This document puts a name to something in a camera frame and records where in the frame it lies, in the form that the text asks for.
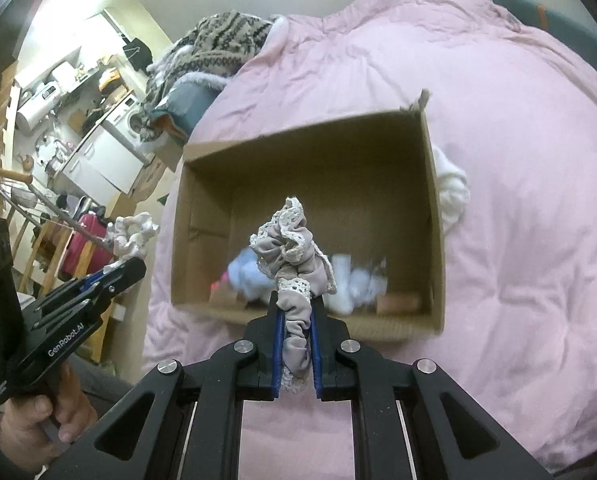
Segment white fluffy cloth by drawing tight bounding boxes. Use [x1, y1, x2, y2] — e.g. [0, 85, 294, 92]
[435, 145, 472, 235]

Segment pink rubber duck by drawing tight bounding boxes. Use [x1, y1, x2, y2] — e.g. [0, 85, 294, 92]
[211, 272, 234, 297]

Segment white kitchen appliance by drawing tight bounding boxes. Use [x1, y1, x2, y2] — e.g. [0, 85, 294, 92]
[17, 94, 60, 132]

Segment teal cushion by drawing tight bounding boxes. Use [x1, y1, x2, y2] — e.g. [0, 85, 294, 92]
[491, 0, 597, 58]

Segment person's grey trouser leg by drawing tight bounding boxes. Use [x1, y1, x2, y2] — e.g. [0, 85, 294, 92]
[73, 357, 140, 413]

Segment beige lace scrunchie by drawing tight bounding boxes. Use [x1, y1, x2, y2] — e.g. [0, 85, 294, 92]
[250, 197, 338, 393]

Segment red suitcase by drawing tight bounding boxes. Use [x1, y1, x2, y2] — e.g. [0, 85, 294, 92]
[61, 212, 116, 281]

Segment brown floor carton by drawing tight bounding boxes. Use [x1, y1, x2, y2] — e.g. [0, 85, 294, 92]
[128, 157, 174, 198]

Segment light blue plush toy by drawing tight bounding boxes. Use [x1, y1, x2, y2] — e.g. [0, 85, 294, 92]
[228, 252, 279, 302]

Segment patterned knit blanket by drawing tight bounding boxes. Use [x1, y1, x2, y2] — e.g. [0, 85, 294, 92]
[143, 10, 279, 143]

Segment person's left hand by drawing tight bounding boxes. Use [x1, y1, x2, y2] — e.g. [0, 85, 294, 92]
[1, 362, 99, 466]

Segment peach foam roll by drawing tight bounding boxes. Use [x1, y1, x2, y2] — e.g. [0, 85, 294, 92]
[376, 294, 420, 317]

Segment yellow wooden rack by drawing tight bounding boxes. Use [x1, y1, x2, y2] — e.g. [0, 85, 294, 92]
[16, 217, 76, 298]

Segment cardboard box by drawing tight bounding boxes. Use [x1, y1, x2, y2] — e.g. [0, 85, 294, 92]
[170, 89, 447, 343]

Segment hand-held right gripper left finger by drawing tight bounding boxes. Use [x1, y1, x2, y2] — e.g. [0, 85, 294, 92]
[36, 292, 286, 480]

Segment white plush toy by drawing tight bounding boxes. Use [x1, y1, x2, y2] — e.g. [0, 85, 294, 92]
[329, 254, 389, 317]

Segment white washing machine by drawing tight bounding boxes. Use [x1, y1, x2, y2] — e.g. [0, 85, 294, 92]
[101, 95, 154, 161]

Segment black hanging garment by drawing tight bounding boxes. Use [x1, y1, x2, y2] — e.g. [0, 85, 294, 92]
[122, 37, 153, 72]

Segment blue fleece-lined jacket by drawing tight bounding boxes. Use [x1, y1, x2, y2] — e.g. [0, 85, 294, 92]
[151, 72, 229, 141]

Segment light grey crinkled scrunchie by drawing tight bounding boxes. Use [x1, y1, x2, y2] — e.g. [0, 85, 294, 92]
[106, 211, 160, 262]

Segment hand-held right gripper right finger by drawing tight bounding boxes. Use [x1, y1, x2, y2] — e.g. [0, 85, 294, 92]
[310, 296, 554, 480]

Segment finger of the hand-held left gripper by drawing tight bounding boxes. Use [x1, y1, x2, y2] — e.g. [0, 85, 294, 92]
[33, 257, 148, 312]
[31, 285, 118, 333]

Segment white kitchen cabinet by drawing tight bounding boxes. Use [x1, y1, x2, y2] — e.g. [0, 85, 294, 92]
[61, 125, 146, 196]

